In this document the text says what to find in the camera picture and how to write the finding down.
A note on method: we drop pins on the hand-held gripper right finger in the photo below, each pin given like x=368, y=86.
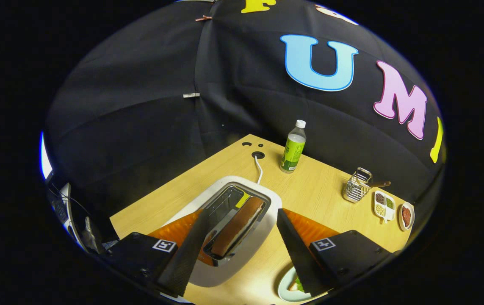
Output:
x=299, y=258

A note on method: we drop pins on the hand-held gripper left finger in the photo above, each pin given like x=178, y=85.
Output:
x=184, y=258

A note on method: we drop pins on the green lettuce leaf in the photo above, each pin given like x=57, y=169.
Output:
x=301, y=284

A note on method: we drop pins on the round-topped bread slice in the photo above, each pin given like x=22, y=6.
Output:
x=242, y=224

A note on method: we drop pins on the square toast slice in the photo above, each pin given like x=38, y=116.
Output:
x=292, y=287

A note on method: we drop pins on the pale green round plate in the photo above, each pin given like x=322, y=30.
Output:
x=285, y=292

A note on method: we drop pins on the white toaster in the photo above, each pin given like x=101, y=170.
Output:
x=263, y=239

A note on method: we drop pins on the yellow soybeans pile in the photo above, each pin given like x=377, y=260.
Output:
x=380, y=210

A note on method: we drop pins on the white divided dish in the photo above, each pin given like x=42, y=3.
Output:
x=385, y=217

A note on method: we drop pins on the red beans pile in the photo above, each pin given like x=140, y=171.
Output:
x=380, y=198

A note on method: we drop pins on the green beans pile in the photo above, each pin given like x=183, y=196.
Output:
x=389, y=203

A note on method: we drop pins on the green label plastic bottle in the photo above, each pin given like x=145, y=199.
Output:
x=293, y=148

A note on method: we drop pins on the brown meat piece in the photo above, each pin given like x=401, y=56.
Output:
x=406, y=216

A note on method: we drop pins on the white oval plate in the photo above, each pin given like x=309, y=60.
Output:
x=412, y=216

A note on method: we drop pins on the black backdrop cloth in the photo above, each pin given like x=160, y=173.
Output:
x=140, y=106

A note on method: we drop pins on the white backdrop clip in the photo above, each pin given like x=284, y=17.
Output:
x=191, y=95

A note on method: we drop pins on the pink backdrop clip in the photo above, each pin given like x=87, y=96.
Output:
x=203, y=18

